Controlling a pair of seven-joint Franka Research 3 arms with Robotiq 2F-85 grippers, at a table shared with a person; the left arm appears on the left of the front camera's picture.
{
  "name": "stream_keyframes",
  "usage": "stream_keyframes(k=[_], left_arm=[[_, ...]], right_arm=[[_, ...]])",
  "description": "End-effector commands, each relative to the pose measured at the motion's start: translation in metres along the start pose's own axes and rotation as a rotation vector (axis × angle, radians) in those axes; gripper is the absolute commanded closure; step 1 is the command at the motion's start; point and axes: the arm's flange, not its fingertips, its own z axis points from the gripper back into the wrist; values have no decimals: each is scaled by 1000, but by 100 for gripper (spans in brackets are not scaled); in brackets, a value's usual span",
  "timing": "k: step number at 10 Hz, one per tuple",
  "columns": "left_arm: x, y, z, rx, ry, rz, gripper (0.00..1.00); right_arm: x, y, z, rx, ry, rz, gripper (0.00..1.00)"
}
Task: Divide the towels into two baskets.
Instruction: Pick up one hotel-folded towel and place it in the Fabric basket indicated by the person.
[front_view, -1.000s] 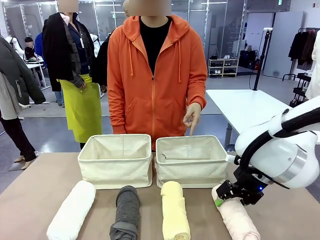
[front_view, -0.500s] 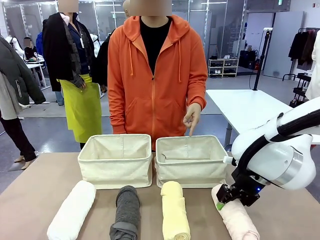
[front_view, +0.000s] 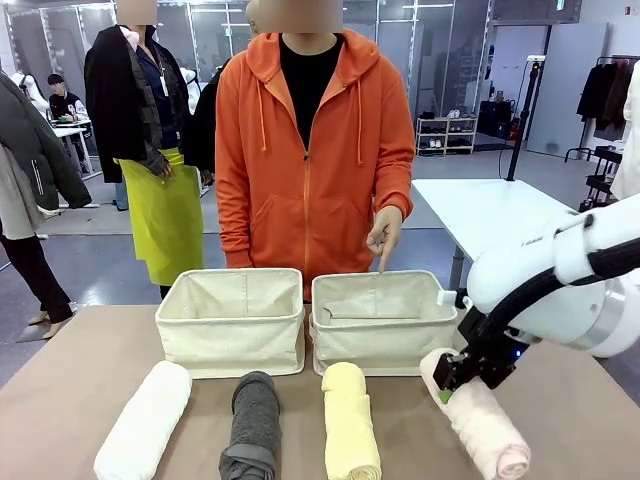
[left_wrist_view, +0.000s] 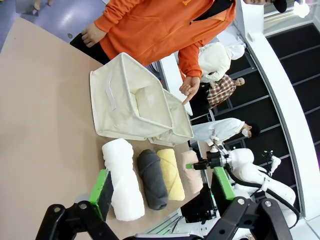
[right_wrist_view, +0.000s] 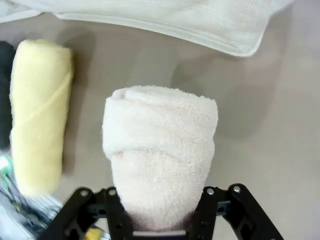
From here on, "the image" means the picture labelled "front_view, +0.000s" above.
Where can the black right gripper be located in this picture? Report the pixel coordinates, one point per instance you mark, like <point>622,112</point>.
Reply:
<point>492,371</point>

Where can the pink towel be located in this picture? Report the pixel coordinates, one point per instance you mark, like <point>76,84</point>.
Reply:
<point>490,425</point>

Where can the dark grey towel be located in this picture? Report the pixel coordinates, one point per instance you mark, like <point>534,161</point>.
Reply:
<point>252,420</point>

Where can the orange-sleeved right forearm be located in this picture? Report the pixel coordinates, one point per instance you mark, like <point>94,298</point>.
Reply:
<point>232,215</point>

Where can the orange-sleeved left forearm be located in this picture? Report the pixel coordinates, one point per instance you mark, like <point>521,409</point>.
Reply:
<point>395,185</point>

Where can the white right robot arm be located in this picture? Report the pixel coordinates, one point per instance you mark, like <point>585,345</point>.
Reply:
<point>575,310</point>

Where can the person's left hand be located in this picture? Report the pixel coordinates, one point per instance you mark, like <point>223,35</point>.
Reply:
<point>387,230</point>

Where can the cream fabric basket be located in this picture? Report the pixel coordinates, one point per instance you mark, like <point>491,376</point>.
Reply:
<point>370,345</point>
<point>225,340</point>

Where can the yellow rolled towel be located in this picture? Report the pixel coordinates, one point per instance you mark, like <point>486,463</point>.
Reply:
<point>350,425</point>

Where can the white side table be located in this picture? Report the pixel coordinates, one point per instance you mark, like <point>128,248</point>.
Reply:
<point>480,205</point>

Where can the white shoe rack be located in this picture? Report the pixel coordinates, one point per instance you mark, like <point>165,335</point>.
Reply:
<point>445,135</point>

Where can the black utility cart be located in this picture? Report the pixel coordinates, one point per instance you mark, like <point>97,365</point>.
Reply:
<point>602,180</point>

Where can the person in orange hoodie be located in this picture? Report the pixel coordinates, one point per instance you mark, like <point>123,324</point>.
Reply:
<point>280,175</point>

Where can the black storage bags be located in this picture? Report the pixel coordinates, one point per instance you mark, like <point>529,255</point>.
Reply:
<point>496,119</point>

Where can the cream hanging coat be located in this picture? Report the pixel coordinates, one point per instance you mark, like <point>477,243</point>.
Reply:
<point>631,150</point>

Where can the white rolled towel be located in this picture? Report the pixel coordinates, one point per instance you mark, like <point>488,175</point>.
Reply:
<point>145,420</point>

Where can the clothes rack with dark garments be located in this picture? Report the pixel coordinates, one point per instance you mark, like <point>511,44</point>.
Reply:
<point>600,95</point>

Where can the figure in yellow apron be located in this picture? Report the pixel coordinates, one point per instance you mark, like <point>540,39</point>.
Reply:
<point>160,215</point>

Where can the seated person in varsity jacket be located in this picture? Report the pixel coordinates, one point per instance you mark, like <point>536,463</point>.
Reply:
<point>65,105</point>

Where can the person in dark puffer jacket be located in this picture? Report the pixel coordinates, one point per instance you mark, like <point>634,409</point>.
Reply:
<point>30,150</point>

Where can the black camera stand pole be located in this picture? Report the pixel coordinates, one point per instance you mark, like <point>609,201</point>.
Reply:
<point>520,125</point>

